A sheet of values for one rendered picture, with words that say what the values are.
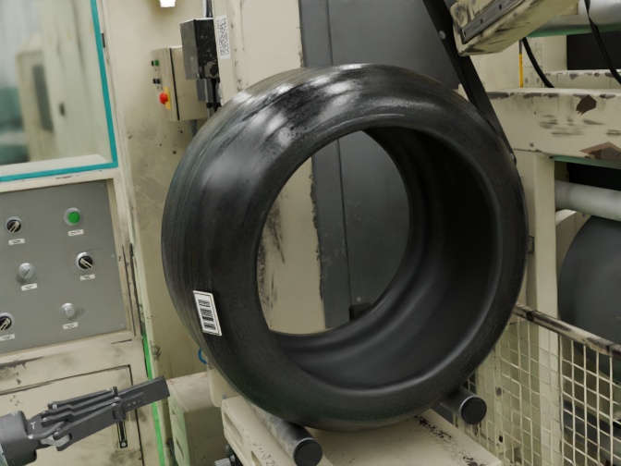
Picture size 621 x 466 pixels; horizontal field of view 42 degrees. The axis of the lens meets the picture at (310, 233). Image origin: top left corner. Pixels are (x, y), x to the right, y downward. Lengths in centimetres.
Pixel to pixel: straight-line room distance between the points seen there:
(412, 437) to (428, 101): 60
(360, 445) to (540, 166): 66
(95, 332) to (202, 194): 80
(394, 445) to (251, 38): 74
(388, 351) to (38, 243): 77
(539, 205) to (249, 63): 65
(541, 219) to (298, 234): 51
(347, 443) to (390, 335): 21
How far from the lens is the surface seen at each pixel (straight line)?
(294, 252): 152
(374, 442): 146
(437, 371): 126
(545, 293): 175
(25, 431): 121
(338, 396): 120
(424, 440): 146
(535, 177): 168
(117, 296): 184
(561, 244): 206
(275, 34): 148
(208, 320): 112
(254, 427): 141
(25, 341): 185
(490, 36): 146
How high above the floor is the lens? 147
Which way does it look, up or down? 12 degrees down
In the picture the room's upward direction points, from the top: 5 degrees counter-clockwise
